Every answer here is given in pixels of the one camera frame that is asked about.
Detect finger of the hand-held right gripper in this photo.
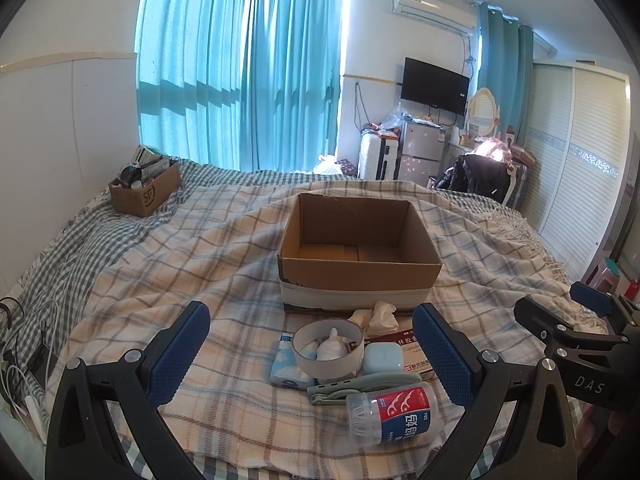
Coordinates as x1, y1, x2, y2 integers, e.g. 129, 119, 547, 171
514, 296, 608, 356
570, 281, 640, 333

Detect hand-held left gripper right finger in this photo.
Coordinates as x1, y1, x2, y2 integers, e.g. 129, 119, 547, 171
411, 302, 592, 480

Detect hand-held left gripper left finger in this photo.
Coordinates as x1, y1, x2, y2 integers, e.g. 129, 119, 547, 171
45, 301, 212, 480

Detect red white medicine box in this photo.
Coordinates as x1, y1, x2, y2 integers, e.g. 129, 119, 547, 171
365, 330, 436, 378

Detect light blue small case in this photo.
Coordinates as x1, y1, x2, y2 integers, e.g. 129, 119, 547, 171
363, 342, 405, 375

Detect clear floss pick jar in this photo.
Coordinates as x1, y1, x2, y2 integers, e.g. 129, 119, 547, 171
346, 381, 439, 447

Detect white tissue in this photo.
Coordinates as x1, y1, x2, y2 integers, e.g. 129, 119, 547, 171
347, 300, 399, 336

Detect blue white tissue packet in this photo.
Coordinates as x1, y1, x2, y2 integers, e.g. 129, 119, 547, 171
270, 335, 313, 390

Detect large cardboard box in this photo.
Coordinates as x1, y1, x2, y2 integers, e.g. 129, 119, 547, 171
277, 192, 444, 315

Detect person's right hand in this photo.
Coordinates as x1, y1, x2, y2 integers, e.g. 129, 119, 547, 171
590, 407, 640, 463

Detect pink green plastic stool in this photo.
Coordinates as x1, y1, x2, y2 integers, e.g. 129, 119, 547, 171
582, 257, 621, 291

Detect beige plaid blanket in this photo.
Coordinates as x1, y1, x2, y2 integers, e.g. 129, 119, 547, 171
65, 180, 576, 471

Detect white slatted wardrobe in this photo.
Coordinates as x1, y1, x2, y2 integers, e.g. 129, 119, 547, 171
510, 60, 632, 276

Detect green checked bed sheet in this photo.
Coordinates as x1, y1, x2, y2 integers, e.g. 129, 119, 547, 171
0, 157, 591, 480

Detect black jacket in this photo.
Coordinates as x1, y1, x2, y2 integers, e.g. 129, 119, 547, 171
435, 154, 516, 206

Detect small printed cardboard box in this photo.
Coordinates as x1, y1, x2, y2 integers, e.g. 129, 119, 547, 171
108, 160, 182, 218

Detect pink cloth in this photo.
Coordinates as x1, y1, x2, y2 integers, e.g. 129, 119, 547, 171
475, 137, 513, 163

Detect silver small fridge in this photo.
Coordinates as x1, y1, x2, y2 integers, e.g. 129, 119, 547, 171
397, 120, 448, 188

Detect white suitcase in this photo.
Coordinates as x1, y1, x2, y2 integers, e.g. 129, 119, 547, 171
357, 132, 401, 181

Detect white oval mirror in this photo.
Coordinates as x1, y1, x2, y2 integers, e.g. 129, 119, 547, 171
467, 87, 501, 138

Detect white plastic bag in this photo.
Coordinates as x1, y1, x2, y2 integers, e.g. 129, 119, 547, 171
312, 155, 346, 176

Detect clear plastic bag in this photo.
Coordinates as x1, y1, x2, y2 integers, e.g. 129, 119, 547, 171
380, 102, 416, 131

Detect narrow teal curtain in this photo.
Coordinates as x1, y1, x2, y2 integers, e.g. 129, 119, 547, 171
472, 2, 535, 146

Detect wide teal curtain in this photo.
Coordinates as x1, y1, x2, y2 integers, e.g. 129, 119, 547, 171
136, 0, 251, 171

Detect teal curtain panel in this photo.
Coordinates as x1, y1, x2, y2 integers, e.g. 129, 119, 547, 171
240, 0, 348, 173

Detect white air conditioner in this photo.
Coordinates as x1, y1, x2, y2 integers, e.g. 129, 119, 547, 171
391, 0, 477, 36

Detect white charging cables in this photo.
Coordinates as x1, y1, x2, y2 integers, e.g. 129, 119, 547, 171
0, 297, 56, 436

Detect black wall television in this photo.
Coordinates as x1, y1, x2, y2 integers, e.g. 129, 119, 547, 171
400, 57, 471, 116

